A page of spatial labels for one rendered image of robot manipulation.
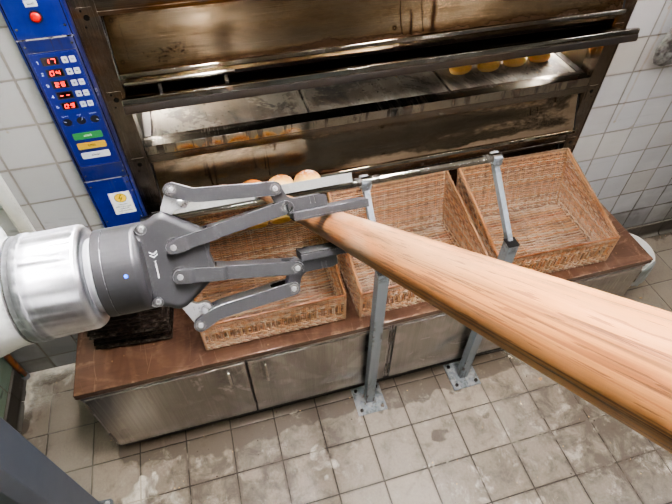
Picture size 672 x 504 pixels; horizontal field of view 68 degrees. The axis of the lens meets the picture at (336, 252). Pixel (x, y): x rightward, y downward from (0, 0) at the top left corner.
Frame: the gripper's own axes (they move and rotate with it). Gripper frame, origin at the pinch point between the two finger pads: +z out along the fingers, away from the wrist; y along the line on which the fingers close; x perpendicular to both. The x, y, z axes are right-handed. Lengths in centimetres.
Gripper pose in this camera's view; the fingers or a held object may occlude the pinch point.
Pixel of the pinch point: (332, 227)
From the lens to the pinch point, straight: 46.3
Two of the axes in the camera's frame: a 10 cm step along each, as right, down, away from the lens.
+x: 2.2, 1.5, -9.6
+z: 9.6, -2.0, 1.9
